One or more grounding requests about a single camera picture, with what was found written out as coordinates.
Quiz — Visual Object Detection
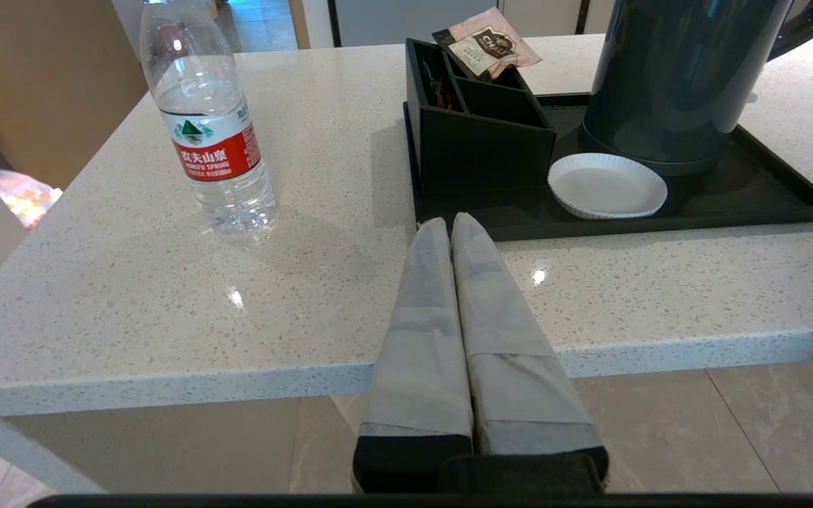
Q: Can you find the black rectangular serving tray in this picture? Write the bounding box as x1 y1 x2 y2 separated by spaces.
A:
404 92 813 242

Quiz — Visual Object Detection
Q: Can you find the red-cap bottle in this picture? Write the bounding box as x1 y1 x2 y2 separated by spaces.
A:
139 0 278 236

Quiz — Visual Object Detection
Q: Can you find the black round kettle base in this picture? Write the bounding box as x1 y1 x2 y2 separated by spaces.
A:
579 121 732 177

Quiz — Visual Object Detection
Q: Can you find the silver refrigerator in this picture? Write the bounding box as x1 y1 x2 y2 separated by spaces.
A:
329 0 506 48

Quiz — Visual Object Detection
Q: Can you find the pink tea sachet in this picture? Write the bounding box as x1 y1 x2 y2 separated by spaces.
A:
432 7 543 80

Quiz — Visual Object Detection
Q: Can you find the black electric kettle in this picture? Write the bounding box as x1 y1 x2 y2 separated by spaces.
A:
582 0 813 164

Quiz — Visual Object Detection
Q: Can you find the yellow white plastic bag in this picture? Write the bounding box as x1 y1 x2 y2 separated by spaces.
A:
0 169 64 230

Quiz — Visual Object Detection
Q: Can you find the black compartment organizer box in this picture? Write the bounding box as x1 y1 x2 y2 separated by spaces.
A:
405 37 558 197

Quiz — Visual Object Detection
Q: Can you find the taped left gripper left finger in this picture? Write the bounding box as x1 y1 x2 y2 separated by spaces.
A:
351 217 474 493

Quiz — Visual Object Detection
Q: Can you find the red sachet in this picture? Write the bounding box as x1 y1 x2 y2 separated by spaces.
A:
429 75 458 111

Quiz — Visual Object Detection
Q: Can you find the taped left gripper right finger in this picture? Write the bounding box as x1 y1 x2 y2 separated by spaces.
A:
451 212 608 493

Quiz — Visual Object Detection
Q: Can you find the brown wooden door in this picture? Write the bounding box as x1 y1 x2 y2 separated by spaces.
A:
0 0 148 190

